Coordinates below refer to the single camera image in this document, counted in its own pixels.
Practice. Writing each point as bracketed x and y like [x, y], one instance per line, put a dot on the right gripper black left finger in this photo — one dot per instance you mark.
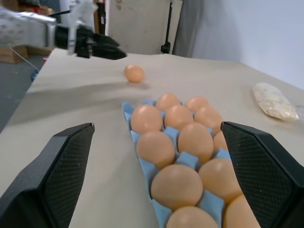
[35, 190]

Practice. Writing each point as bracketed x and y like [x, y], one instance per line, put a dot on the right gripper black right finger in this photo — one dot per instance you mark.
[268, 175]

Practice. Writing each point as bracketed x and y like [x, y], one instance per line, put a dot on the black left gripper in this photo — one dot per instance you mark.
[83, 42]

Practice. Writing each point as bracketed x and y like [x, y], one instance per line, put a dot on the brown egg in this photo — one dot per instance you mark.
[146, 118]
[238, 213]
[167, 101]
[134, 73]
[178, 116]
[207, 118]
[155, 148]
[195, 141]
[191, 218]
[177, 184]
[196, 103]
[219, 142]
[217, 178]

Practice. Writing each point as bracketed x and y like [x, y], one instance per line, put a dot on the blue egg carton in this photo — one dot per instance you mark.
[187, 160]

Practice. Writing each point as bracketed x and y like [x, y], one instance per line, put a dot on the black stand pole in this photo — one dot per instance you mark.
[167, 26]

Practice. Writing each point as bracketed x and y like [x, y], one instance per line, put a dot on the clear bag of white grains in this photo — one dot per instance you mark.
[273, 102]

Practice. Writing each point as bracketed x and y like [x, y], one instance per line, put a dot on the brown cardboard box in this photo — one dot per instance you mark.
[13, 53]

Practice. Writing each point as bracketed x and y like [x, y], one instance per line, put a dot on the grey curtain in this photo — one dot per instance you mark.
[211, 28]

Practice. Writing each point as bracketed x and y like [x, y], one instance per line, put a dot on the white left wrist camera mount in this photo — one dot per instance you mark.
[72, 21]

